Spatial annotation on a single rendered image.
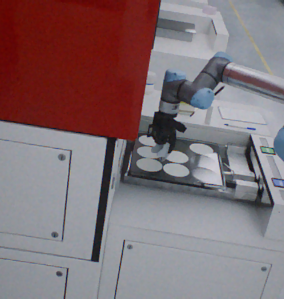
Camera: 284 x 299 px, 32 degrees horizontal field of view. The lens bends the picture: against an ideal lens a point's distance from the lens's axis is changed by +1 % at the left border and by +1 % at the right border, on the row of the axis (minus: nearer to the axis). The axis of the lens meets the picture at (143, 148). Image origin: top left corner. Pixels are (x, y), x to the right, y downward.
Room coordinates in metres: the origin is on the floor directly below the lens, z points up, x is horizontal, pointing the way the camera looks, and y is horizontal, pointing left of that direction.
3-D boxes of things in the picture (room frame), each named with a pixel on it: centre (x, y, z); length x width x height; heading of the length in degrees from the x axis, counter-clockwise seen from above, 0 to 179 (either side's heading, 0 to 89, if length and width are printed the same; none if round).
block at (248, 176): (1.68, -0.40, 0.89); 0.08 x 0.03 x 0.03; 91
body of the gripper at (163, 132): (1.65, -0.06, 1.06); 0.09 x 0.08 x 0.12; 132
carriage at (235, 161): (1.75, -0.40, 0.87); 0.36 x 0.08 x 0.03; 1
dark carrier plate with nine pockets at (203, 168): (1.73, -0.14, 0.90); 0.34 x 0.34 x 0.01; 1
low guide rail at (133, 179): (1.61, -0.20, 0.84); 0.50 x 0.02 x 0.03; 91
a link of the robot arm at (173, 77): (1.65, -0.07, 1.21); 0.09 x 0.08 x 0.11; 53
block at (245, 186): (1.60, -0.40, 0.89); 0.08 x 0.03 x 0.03; 91
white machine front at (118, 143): (1.53, 0.09, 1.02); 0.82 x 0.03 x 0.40; 1
